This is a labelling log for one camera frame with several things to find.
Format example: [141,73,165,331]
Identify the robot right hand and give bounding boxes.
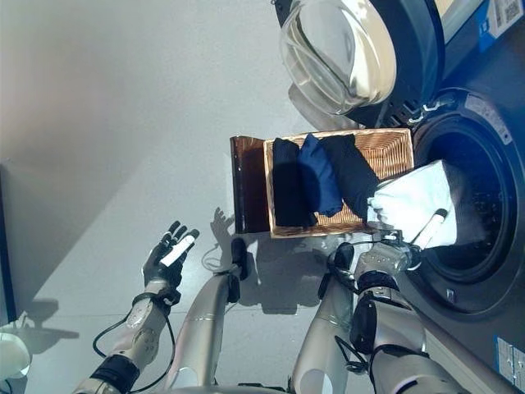
[409,208,450,251]

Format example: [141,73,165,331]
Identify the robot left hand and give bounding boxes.
[142,220,201,289]

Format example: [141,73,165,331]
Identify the white garment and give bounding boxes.
[366,159,461,248]

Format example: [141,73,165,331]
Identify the black garment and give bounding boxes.
[320,133,381,218]
[272,138,317,227]

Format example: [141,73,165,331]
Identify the blue garment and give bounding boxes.
[298,133,344,218]

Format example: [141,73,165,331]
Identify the dark grey washing machine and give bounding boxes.
[381,0,525,394]

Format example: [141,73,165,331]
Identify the black robot left foot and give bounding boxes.
[231,237,249,282]

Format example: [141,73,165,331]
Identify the black robot foot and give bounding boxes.
[231,237,249,282]
[334,241,356,274]

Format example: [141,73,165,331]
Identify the rectangular wicker basket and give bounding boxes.
[262,127,416,240]

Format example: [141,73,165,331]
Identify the black robot right foot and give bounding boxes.
[334,241,356,274]

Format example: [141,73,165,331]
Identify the silver robot right leg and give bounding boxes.
[290,274,358,393]

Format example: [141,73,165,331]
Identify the blue sticker with text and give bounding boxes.
[494,336,525,383]

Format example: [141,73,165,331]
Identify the grey panel with dark edge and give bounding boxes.
[0,163,18,325]

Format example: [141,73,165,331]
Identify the white rounded object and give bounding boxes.
[0,319,34,379]

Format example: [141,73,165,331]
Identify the round glass washer door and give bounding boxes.
[272,0,446,129]

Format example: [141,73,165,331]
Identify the blue white energy sticker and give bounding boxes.
[477,0,525,53]

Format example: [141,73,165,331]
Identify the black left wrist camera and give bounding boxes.
[162,286,182,307]

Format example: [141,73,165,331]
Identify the white floor cable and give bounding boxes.
[202,244,233,274]

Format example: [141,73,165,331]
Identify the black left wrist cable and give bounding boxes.
[93,311,178,393]

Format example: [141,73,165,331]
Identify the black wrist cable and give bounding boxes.
[334,335,372,374]
[93,311,178,393]

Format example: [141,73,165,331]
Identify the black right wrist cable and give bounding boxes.
[334,335,372,374]

